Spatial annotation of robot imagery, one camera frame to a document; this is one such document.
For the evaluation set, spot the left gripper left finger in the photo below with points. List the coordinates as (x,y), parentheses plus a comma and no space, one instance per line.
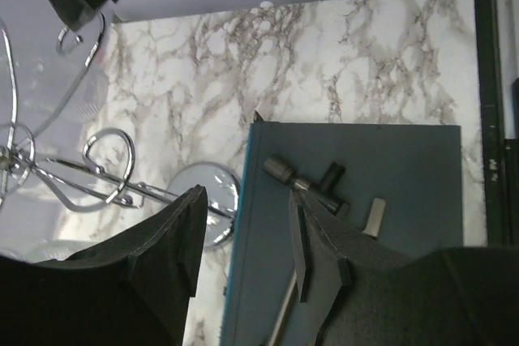
(131,289)

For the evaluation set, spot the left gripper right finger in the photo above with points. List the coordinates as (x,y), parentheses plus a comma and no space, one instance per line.
(359,292)

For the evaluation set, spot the tall chrome wine glass rack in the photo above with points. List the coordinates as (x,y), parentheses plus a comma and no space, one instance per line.
(19,160)

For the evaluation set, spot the dark grey tray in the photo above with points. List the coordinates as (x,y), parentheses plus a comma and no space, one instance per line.
(415,169)

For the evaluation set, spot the aluminium frame rail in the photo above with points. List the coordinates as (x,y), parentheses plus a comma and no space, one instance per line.
(496,24)

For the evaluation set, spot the long black metal bracket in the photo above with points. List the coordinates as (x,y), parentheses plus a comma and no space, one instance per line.
(371,229)

